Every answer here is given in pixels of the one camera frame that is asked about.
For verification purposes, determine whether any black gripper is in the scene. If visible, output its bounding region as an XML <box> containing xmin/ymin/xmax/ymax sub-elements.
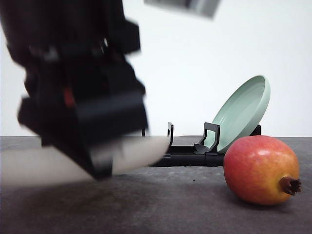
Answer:
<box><xmin>0</xmin><ymin>0</ymin><xmax>148</xmax><ymax>149</ymax></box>

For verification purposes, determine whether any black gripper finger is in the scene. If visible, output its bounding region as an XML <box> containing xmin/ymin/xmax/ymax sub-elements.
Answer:
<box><xmin>52</xmin><ymin>137</ymin><xmax>122</xmax><ymax>181</ymax></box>

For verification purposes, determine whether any white plate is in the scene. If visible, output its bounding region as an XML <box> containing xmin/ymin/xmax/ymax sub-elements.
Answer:
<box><xmin>0</xmin><ymin>136</ymin><xmax>171</xmax><ymax>186</ymax></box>

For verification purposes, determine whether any red yellow pomegranate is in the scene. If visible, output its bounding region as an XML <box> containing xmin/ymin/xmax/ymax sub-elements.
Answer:
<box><xmin>223</xmin><ymin>135</ymin><xmax>302</xmax><ymax>206</ymax></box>

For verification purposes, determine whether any black plate rack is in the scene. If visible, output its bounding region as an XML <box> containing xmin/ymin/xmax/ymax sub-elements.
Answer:
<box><xmin>149</xmin><ymin>122</ymin><xmax>261</xmax><ymax>167</ymax></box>

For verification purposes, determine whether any green plate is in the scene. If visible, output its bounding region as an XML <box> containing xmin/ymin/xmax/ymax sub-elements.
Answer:
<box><xmin>205</xmin><ymin>75</ymin><xmax>271</xmax><ymax>153</ymax></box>

